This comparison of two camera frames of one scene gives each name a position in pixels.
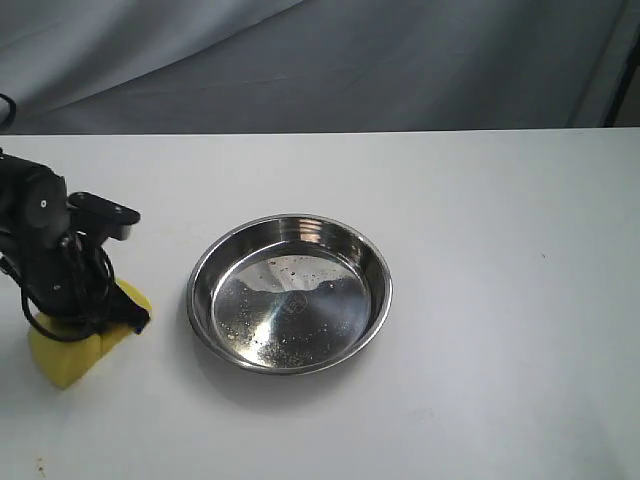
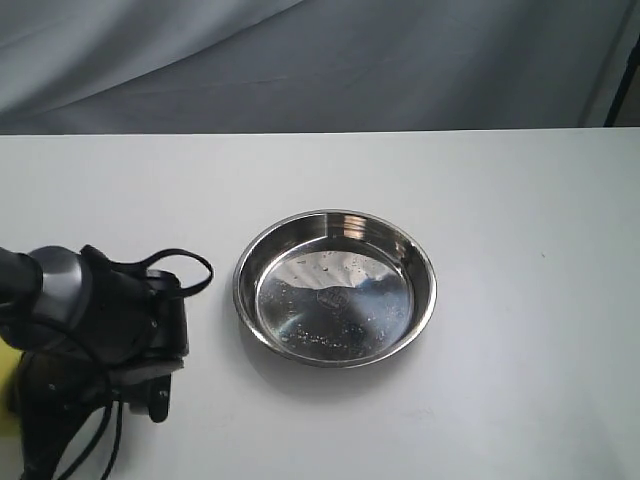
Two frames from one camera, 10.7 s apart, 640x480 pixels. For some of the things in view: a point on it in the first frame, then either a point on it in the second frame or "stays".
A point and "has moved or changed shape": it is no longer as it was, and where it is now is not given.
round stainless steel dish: x=289 y=294 has moved or changed shape
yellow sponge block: x=64 y=363 has moved or changed shape
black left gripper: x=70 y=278 to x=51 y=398
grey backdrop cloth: x=76 y=67 stays
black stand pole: x=623 y=91 stays
